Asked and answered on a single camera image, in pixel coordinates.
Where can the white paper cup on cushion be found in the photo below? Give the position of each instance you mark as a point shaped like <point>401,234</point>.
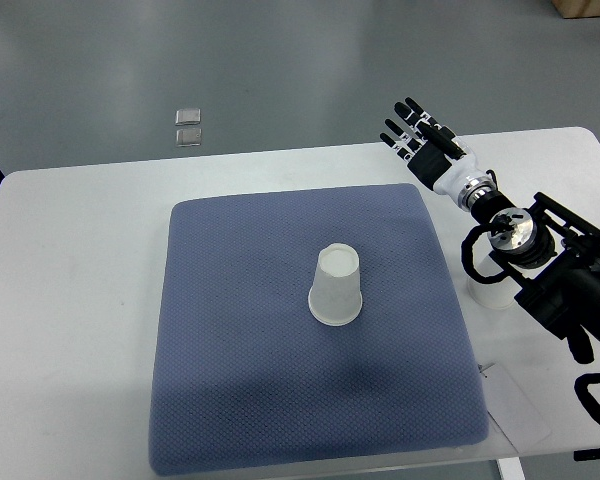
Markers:
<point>335,297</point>

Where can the blue grey mesh cushion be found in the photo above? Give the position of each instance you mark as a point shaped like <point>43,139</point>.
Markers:
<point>245,376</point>

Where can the white paper cup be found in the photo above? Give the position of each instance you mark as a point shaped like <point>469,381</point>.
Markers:
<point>497,296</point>
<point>335,297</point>

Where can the black table control panel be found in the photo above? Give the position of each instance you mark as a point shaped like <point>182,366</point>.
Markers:
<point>587,455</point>

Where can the upper metal floor plate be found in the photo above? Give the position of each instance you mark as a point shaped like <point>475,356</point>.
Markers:
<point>188,116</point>

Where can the wooden box corner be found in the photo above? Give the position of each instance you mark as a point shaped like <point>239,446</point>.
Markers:
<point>577,9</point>

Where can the white table leg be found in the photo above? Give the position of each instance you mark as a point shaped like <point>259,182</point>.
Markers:
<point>510,469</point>

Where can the white paper tag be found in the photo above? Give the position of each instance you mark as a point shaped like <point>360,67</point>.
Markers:
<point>512,411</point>

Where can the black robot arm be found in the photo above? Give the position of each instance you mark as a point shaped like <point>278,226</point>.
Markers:
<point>551,253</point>

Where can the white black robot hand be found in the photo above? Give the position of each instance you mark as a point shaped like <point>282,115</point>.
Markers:
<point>437,157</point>

